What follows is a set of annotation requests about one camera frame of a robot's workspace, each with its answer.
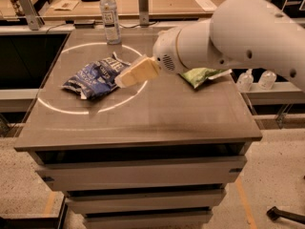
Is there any green chip bag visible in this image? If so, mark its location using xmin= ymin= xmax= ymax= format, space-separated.
xmin=180 ymin=68 xmax=232 ymax=89

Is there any clear sanitizer bottle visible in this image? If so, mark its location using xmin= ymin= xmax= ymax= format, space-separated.
xmin=236 ymin=69 xmax=254 ymax=93
xmin=258 ymin=71 xmax=276 ymax=90

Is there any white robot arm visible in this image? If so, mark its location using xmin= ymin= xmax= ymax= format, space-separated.
xmin=114 ymin=0 xmax=305 ymax=91

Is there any clear sanitizer bottle left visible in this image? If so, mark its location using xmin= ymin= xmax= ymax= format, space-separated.
xmin=236 ymin=69 xmax=254 ymax=93

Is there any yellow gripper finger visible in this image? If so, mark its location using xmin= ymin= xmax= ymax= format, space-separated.
xmin=114 ymin=58 xmax=160 ymax=88
xmin=131 ymin=54 xmax=150 ymax=68

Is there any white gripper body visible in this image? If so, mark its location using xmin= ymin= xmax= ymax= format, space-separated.
xmin=152 ymin=27 xmax=187 ymax=73

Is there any white paper sheet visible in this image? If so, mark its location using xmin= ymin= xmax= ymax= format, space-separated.
xmin=194 ymin=0 xmax=217 ymax=12

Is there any middle metal bracket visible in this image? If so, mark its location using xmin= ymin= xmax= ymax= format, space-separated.
xmin=138 ymin=0 xmax=149 ymax=27

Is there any clear sanitizer bottle right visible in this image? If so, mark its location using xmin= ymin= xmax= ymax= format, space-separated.
xmin=258 ymin=71 xmax=276 ymax=90

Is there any metal bracket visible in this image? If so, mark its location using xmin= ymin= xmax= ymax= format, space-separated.
xmin=18 ymin=0 xmax=41 ymax=31
xmin=138 ymin=0 xmax=149 ymax=27

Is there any white paper card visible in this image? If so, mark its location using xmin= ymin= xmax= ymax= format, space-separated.
xmin=51 ymin=0 xmax=78 ymax=11

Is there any black chair base leg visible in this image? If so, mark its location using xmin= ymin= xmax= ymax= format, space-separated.
xmin=266 ymin=206 xmax=305 ymax=224

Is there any blue chip bag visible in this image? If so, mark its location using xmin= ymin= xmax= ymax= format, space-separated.
xmin=62 ymin=52 xmax=131 ymax=99

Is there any grey drawer cabinet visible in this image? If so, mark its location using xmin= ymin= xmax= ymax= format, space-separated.
xmin=15 ymin=28 xmax=261 ymax=229

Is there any clear plastic water bottle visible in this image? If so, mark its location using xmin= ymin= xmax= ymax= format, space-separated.
xmin=100 ymin=0 xmax=121 ymax=45

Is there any left metal bracket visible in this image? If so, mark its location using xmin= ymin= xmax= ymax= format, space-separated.
xmin=18 ymin=0 xmax=41 ymax=31

